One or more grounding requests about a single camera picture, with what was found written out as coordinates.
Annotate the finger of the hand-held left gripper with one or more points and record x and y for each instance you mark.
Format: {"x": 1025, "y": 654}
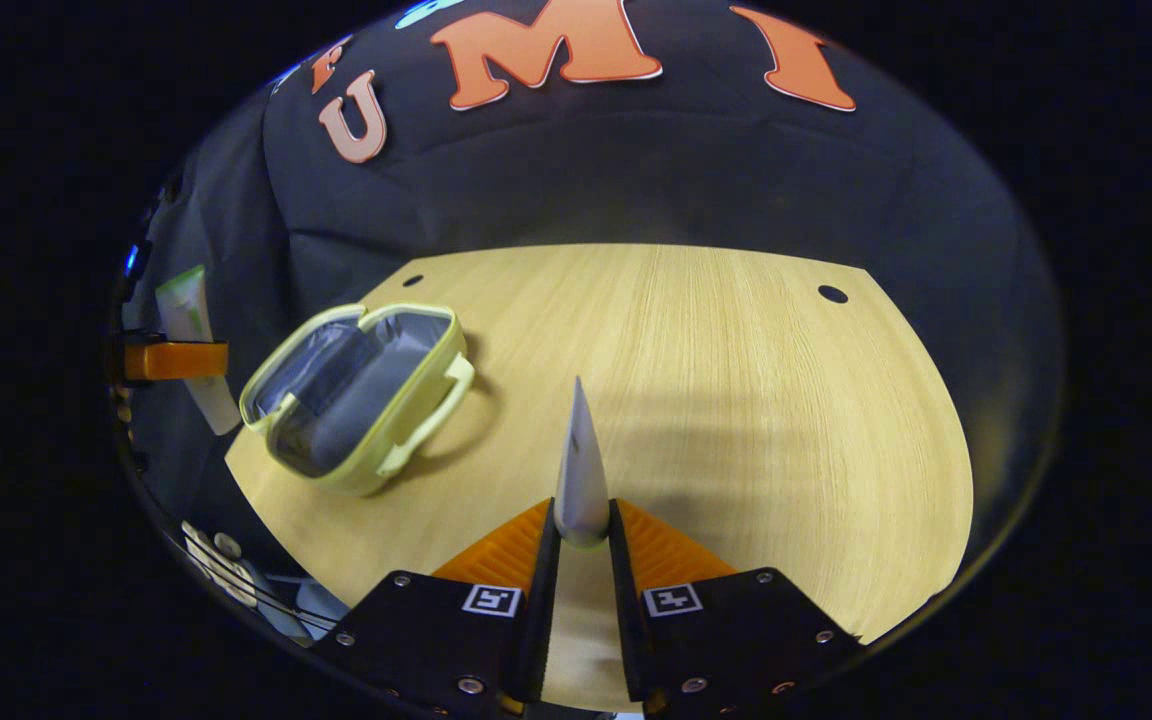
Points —
{"x": 181, "y": 360}

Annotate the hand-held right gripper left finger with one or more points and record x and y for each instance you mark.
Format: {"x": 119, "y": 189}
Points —
{"x": 536, "y": 620}

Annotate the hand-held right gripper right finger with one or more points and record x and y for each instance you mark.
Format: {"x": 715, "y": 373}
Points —
{"x": 631, "y": 630}

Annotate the pale yellow suitcase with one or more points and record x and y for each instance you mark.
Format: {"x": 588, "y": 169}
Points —
{"x": 356, "y": 390}

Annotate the white green squeeze tube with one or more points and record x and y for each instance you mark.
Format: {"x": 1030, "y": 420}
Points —
{"x": 186, "y": 300}

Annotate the white plastic device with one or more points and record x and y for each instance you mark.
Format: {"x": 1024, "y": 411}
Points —
{"x": 226, "y": 570}

